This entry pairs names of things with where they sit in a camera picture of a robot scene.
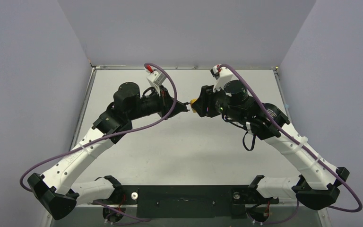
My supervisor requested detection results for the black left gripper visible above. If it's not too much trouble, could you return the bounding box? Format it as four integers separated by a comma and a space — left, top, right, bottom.
128, 85, 187, 121

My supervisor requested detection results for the yellow Opel padlock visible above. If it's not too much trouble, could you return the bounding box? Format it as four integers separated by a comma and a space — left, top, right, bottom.
183, 99, 197, 113

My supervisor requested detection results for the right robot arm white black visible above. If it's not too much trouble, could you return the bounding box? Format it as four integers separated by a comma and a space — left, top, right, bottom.
191, 80, 349, 210

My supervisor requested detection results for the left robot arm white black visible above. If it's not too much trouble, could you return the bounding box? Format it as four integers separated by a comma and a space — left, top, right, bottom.
27, 82, 188, 220

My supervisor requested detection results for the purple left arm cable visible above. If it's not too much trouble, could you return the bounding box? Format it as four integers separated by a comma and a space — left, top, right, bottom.
20, 62, 178, 192

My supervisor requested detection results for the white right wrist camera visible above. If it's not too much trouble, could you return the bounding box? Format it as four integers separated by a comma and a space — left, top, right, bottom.
210, 65, 233, 93

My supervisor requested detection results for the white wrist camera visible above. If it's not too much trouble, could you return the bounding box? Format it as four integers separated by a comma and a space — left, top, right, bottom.
210, 65, 233, 93
145, 65, 166, 96

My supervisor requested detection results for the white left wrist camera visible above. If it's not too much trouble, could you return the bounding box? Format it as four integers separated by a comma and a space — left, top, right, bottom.
145, 65, 166, 96

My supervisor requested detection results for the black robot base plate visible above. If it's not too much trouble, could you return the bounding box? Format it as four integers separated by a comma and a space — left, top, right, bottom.
100, 185, 279, 218

